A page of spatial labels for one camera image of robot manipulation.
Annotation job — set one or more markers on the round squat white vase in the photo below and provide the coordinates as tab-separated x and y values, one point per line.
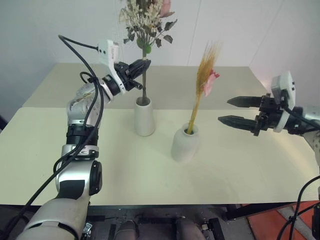
185	147

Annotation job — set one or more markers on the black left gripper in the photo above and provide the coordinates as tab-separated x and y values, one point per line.
123	75

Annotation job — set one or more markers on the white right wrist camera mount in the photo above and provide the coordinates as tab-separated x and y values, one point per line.
287	85

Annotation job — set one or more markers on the white and pink flower bouquet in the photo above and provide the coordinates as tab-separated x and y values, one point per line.
143	17

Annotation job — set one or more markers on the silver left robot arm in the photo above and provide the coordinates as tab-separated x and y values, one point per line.
75	190

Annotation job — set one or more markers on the tall slim white vase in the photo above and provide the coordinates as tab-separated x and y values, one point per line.
144	120

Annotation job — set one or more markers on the dark rounded shape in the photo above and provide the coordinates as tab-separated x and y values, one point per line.
127	231

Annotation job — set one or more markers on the black table frame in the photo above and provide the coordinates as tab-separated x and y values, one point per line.
250	210

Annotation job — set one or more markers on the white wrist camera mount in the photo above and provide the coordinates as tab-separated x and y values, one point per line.
287	85
106	53

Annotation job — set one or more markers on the black furniture piece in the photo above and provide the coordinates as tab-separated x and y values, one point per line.
2	120

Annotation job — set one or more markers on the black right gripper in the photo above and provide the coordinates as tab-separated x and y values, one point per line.
270	116

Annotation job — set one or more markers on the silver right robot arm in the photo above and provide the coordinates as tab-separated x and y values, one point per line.
311	120

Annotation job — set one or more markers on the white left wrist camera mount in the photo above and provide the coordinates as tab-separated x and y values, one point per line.
106	53

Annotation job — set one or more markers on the yellow wheat bouquet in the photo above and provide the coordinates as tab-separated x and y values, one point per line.
206	70

